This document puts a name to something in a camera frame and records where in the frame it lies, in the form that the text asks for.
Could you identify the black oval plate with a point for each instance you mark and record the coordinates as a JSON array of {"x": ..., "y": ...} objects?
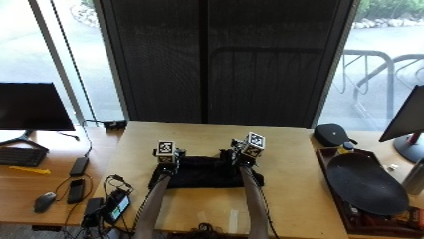
[{"x": 365, "y": 184}]

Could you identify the monitor with red stand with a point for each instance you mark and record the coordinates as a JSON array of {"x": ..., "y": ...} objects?
[{"x": 408, "y": 126}]

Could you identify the smartphone with lit screen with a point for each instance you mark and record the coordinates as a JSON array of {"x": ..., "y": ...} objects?
[{"x": 118, "y": 205}]

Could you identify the black computer mouse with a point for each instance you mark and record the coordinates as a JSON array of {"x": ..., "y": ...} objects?
[{"x": 44, "y": 202}]

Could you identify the small black box device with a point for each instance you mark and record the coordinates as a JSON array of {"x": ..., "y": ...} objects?
[{"x": 92, "y": 206}]

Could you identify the black zip case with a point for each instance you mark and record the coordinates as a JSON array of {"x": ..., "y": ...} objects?
[{"x": 332, "y": 134}]

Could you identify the black keyboard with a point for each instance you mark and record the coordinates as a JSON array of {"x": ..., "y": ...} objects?
[{"x": 21, "y": 157}]

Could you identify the black computer monitor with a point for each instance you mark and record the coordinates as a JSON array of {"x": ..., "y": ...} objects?
[{"x": 30, "y": 109}]

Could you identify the black power adapter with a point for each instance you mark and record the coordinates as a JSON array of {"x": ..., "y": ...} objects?
[{"x": 78, "y": 166}]

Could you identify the black smartphone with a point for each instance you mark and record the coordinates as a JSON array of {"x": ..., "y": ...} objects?
[{"x": 76, "y": 191}]

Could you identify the yellow flat tool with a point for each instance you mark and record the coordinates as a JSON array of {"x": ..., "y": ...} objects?
[{"x": 29, "y": 170}]

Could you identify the metal bicycle rack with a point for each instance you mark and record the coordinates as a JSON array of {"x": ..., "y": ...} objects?
[{"x": 379, "y": 83}]

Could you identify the yellow bottle with dark cap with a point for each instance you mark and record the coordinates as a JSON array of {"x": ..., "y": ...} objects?
[{"x": 345, "y": 148}]

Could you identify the person's right hand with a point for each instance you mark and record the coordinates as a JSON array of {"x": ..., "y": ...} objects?
[{"x": 235, "y": 154}]

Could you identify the grey metal bottle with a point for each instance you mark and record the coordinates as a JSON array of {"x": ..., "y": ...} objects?
[{"x": 415, "y": 177}]

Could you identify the black connector block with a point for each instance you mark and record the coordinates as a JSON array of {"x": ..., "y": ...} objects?
[{"x": 114, "y": 125}]

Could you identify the person's left hand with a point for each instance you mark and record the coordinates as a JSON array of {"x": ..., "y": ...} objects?
[{"x": 169, "y": 159}]

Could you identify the strip of clear tape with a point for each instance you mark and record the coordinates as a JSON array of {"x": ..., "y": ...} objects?
[{"x": 232, "y": 220}]

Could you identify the dark wooden tray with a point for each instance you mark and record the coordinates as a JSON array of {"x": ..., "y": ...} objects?
[{"x": 335, "y": 199}]

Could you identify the black cloth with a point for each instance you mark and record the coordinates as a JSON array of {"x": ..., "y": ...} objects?
[{"x": 201, "y": 172}]

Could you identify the dark window blind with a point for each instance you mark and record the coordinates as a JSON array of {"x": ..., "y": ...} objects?
[{"x": 220, "y": 61}]

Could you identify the white marker cube glove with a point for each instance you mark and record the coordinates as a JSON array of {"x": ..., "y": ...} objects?
[
  {"x": 166, "y": 148},
  {"x": 252, "y": 144}
]

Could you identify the white marker cube left glove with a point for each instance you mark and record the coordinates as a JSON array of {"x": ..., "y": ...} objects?
[{"x": 166, "y": 148}]

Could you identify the small white object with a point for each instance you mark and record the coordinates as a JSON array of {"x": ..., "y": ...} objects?
[{"x": 392, "y": 167}]

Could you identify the white marker cube right glove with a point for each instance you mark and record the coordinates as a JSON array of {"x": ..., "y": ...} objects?
[{"x": 252, "y": 144}]

